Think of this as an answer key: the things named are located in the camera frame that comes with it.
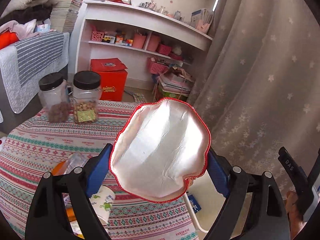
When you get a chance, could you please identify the dark brown cloth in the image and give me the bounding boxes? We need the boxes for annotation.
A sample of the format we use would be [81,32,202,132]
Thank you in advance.
[0,5,53,28]

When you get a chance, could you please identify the row of small glass bottles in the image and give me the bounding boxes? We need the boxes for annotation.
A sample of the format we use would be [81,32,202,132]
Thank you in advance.
[139,2,184,22]

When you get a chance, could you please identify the red cardboard box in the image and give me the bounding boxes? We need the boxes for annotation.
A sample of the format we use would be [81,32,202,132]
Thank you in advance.
[90,58,128,102]

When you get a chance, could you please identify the red-edged silver foil packet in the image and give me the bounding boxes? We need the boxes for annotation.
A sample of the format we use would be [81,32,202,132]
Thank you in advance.
[109,98,212,203]

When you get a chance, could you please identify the plastic jar with green label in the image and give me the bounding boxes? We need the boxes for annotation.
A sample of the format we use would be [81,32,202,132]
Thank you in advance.
[72,71,102,125]

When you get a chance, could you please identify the grey striped blanket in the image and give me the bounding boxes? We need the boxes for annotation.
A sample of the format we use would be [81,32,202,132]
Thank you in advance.
[11,31,66,87]

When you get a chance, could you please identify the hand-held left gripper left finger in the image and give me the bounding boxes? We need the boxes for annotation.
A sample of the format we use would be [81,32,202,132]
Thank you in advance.
[25,144,113,240]

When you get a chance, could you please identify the large pink plastic basket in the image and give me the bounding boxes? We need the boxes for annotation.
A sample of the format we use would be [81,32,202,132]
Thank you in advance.
[147,57,168,75]

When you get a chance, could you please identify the person's right hand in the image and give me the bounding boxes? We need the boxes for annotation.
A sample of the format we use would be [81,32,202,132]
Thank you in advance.
[286,190,305,240]

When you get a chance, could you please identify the pink cloth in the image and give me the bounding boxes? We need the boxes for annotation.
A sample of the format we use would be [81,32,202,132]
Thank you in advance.
[0,20,38,39]

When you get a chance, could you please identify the colourful toy blocks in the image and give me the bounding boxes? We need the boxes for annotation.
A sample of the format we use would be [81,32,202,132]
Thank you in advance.
[115,34,133,47]

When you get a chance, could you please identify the white quilted cover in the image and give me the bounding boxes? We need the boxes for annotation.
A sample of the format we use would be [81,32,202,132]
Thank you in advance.
[0,31,70,114]

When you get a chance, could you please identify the pink storage container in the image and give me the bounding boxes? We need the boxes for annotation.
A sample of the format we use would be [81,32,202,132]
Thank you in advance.
[146,35,161,52]
[132,32,147,49]

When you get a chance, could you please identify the patterned striped tablecloth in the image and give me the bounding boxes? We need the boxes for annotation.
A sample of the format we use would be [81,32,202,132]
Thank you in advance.
[0,100,200,240]

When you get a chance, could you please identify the plastic jar with dark nuts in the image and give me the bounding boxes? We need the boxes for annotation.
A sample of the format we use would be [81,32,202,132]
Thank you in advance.
[38,72,72,123]

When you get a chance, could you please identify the white bookshelf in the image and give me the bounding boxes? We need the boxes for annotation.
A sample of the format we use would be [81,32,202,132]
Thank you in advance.
[75,0,213,85]

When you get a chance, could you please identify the orange packet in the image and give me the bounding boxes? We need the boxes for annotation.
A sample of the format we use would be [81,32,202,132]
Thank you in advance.
[51,161,68,177]

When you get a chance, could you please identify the white bin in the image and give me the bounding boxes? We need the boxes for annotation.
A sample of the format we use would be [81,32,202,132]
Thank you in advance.
[184,175,225,233]

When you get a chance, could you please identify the tall stack of books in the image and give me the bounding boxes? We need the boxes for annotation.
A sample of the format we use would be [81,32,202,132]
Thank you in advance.
[50,0,83,34]

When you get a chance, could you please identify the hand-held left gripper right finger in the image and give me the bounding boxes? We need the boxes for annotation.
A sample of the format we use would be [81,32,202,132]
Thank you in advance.
[205,147,292,240]

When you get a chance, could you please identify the paper cup with green print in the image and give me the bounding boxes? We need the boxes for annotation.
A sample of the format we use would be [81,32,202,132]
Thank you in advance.
[89,186,116,227]

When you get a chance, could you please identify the orange cloth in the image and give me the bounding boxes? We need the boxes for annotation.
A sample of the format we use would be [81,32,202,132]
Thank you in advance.
[0,32,20,50]

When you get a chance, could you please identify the blue packet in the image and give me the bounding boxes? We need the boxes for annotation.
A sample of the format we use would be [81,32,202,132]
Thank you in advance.
[186,194,202,213]

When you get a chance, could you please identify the tied stack of papers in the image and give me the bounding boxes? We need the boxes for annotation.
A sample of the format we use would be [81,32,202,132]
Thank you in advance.
[154,66,195,103]

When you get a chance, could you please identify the checkered cloth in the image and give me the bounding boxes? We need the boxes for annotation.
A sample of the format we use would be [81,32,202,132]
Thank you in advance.
[125,91,147,103]

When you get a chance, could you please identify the pink bag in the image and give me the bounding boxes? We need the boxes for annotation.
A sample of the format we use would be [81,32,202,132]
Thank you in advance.
[191,9,214,34]

